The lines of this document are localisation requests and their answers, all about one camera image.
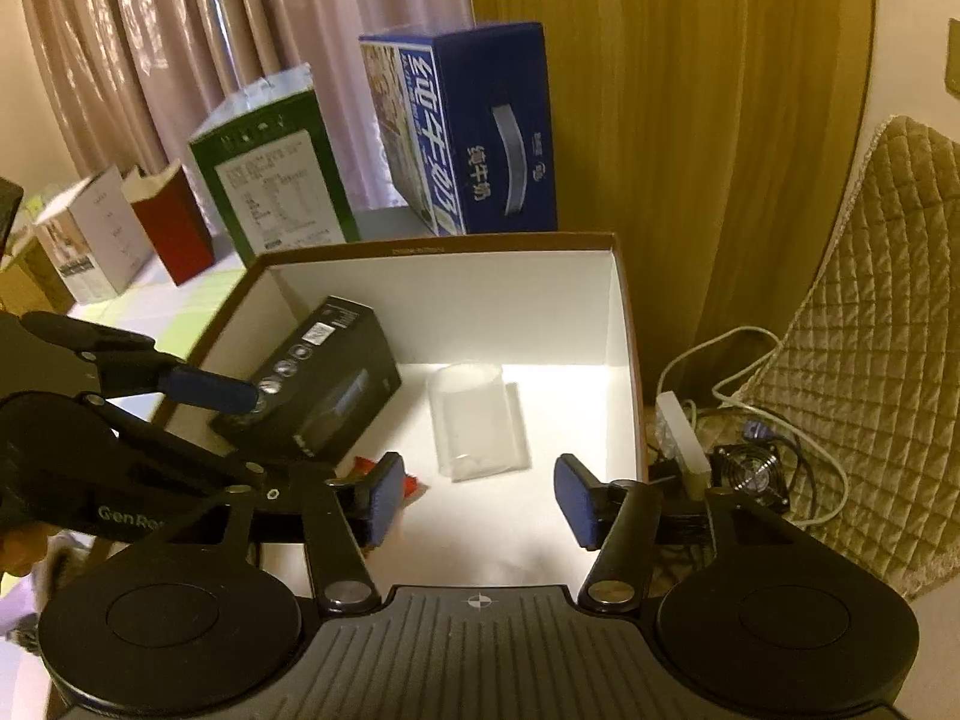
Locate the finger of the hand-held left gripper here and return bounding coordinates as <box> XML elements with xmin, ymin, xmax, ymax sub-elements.
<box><xmin>79</xmin><ymin>390</ymin><xmax>346</xmax><ymax>501</ymax></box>
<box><xmin>19</xmin><ymin>311</ymin><xmax>260</xmax><ymax>417</ymax></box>

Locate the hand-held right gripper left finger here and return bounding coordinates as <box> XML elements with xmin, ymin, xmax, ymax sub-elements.
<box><xmin>112</xmin><ymin>452</ymin><xmax>406</xmax><ymax>614</ymax></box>

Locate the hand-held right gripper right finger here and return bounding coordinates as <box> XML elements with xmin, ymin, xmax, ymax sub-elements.
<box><xmin>553</xmin><ymin>454</ymin><xmax>818</xmax><ymax>614</ymax></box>

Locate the red snack packet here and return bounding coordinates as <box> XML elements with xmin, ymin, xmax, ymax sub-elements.
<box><xmin>341</xmin><ymin>456</ymin><xmax>425</xmax><ymax>500</ymax></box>

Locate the clear plastic cup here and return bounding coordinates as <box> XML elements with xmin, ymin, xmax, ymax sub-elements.
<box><xmin>426</xmin><ymin>362</ymin><xmax>533</xmax><ymax>482</ymax></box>

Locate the black product box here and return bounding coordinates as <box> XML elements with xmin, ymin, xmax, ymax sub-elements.
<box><xmin>210</xmin><ymin>296</ymin><xmax>402</xmax><ymax>462</ymax></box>

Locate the large white box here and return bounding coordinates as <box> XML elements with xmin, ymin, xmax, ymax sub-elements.
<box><xmin>154</xmin><ymin>231</ymin><xmax>647</xmax><ymax>590</ymax></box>

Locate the person's left hand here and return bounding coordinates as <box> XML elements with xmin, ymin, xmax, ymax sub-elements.
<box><xmin>0</xmin><ymin>521</ymin><xmax>53</xmax><ymax>578</ymax></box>

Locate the dark red paper box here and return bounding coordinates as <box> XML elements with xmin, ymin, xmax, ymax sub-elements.
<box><xmin>121</xmin><ymin>160</ymin><xmax>216</xmax><ymax>286</ymax></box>

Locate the small black fan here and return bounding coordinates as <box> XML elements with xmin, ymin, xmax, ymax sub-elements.
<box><xmin>711</xmin><ymin>444</ymin><xmax>794</xmax><ymax>515</ymax></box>

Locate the white product box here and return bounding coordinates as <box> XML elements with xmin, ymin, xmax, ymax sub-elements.
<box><xmin>34</xmin><ymin>165</ymin><xmax>155</xmax><ymax>306</ymax></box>

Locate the plain cardboard box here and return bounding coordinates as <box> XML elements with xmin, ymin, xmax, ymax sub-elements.
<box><xmin>0</xmin><ymin>229</ymin><xmax>76</xmax><ymax>316</ymax></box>

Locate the green milk carton box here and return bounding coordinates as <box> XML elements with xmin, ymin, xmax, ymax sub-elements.
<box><xmin>187</xmin><ymin>66</ymin><xmax>361</xmax><ymax>265</ymax></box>

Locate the pink curtain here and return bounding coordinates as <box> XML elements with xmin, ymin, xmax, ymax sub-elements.
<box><xmin>15</xmin><ymin>0</ymin><xmax>477</xmax><ymax>188</ymax></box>

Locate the blue milk carton box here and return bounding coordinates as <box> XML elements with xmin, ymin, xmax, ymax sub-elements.
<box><xmin>358</xmin><ymin>21</ymin><xmax>560</xmax><ymax>237</ymax></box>

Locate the quilted tan chair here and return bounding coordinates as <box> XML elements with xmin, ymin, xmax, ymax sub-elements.
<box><xmin>731</xmin><ymin>114</ymin><xmax>960</xmax><ymax>601</ymax></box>

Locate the wooden door panel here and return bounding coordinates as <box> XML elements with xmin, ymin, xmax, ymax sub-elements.
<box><xmin>461</xmin><ymin>0</ymin><xmax>878</xmax><ymax>391</ymax></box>

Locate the white power strip with cables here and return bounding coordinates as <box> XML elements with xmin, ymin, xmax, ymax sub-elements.
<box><xmin>658</xmin><ymin>326</ymin><xmax>850</xmax><ymax>527</ymax></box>

